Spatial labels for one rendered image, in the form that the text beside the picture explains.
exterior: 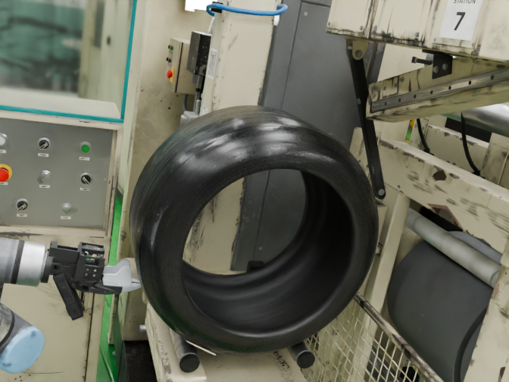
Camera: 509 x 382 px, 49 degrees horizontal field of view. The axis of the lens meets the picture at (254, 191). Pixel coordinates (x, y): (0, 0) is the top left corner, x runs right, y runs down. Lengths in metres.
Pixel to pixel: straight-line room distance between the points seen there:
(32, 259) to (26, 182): 0.67
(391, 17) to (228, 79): 0.45
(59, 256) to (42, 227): 0.68
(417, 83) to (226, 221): 0.62
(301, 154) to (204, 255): 0.55
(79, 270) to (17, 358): 0.21
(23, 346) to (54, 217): 0.80
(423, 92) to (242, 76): 0.45
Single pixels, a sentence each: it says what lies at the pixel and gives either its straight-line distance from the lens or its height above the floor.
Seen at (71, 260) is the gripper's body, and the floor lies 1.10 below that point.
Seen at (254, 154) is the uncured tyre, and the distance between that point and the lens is 1.11.
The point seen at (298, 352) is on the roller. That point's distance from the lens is 1.37.
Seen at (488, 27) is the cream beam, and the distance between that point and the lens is 0.99.
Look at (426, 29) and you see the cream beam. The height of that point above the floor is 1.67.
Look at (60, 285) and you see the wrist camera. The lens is 1.25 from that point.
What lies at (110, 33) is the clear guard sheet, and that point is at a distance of 1.74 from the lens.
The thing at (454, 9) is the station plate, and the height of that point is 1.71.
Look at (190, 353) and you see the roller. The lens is 1.28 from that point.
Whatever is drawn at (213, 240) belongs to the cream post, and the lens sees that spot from 1.56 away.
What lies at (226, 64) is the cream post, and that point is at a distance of 1.44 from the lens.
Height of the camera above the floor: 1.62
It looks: 16 degrees down
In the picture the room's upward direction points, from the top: 10 degrees clockwise
